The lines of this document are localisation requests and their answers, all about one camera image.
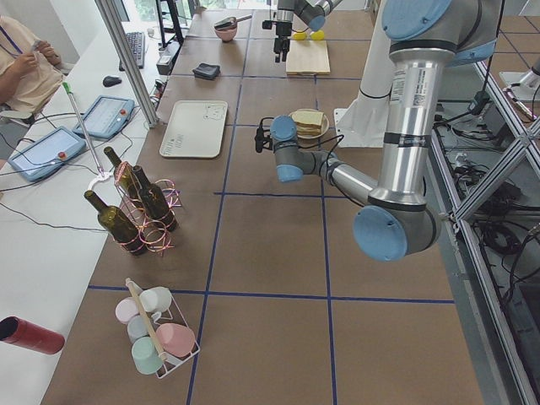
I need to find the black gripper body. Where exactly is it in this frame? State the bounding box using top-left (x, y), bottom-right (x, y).
top-left (273, 20), bottom-right (291, 51)
top-left (254, 118), bottom-right (273, 153)

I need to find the bread slice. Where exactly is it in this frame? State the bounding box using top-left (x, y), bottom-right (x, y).
top-left (290, 110), bottom-right (324, 129)
top-left (297, 126), bottom-right (324, 138)

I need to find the white round plate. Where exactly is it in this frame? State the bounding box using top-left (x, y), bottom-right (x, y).
top-left (289, 109), bottom-right (330, 138)

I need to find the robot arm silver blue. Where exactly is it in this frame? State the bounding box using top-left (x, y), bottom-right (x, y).
top-left (266, 0), bottom-right (342, 63)
top-left (255, 1), bottom-right (503, 261)

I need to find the cream bear tray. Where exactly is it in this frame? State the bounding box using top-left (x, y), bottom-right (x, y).
top-left (159, 100), bottom-right (228, 159)

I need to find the yellow lemon left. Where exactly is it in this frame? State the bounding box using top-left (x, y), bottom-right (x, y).
top-left (292, 32), bottom-right (307, 41)

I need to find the wooden cutting board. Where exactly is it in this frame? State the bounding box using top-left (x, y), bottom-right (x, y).
top-left (285, 40), bottom-right (331, 76)

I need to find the metal scoop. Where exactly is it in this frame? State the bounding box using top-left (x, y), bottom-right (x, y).
top-left (213, 15), bottom-right (252, 31)

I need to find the pink bowl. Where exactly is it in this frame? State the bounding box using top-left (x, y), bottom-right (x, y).
top-left (214, 27), bottom-right (237, 42)

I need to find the folded grey cloth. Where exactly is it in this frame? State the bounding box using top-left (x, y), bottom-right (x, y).
top-left (192, 62), bottom-right (220, 80)

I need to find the green wine bottle middle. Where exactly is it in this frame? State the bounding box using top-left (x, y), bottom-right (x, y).
top-left (132, 165), bottom-right (177, 231)

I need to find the green wine bottle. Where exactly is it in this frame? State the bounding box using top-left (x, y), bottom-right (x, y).
top-left (132, 165), bottom-right (177, 231)
top-left (104, 146), bottom-right (138, 200)
top-left (84, 190), bottom-right (147, 256)

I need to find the green wine bottle back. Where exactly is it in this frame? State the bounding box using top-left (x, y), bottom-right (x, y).
top-left (104, 146), bottom-right (138, 200)

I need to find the black keyboard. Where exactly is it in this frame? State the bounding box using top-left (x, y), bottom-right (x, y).
top-left (125, 31), bottom-right (146, 69)

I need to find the blue teach pendant far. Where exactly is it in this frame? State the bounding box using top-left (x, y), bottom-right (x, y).
top-left (82, 95), bottom-right (135, 140)

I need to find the blue teach pendant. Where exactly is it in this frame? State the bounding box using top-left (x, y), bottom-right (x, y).
top-left (82, 95), bottom-right (135, 140)
top-left (8, 127), bottom-right (86, 182)

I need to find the black computer mouse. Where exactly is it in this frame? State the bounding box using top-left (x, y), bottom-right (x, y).
top-left (102, 75), bottom-right (122, 88)

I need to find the green wine bottle front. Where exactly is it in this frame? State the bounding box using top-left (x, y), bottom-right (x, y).
top-left (84, 190), bottom-right (147, 256)

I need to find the white cup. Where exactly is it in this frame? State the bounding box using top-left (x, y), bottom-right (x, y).
top-left (139, 286), bottom-right (172, 313)

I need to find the blue teach pendant near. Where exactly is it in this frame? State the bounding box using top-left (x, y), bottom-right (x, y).
top-left (8, 127), bottom-right (86, 182)

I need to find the pink cup lilac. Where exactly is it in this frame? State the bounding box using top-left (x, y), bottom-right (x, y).
top-left (115, 297), bottom-right (139, 325)

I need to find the salmon pink cup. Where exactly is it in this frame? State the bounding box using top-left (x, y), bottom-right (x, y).
top-left (155, 323), bottom-right (196, 358)

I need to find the grey cup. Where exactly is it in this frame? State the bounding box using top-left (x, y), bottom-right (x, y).
top-left (127, 315), bottom-right (149, 343)

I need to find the seated person beige shirt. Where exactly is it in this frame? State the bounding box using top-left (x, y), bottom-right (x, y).
top-left (1, 15), bottom-right (64, 115)

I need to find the mint green cup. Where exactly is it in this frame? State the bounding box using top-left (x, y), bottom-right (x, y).
top-left (131, 337), bottom-right (163, 375)

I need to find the red cylinder thermos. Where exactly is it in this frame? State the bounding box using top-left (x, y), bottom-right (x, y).
top-left (1, 316), bottom-right (65, 354)

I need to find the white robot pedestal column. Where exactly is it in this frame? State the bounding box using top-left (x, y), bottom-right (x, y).
top-left (334, 1), bottom-right (394, 148)

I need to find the copper wire bottle rack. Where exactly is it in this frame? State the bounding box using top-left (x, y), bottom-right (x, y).
top-left (115, 175), bottom-right (181, 255)

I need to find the aluminium frame post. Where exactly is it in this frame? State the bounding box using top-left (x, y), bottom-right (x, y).
top-left (94, 0), bottom-right (159, 128)

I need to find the white wire cup rack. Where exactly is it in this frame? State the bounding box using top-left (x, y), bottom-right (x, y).
top-left (116, 278), bottom-right (200, 379)

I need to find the grabber stick green handle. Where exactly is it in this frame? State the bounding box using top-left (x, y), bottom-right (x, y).
top-left (62, 81), bottom-right (106, 181)

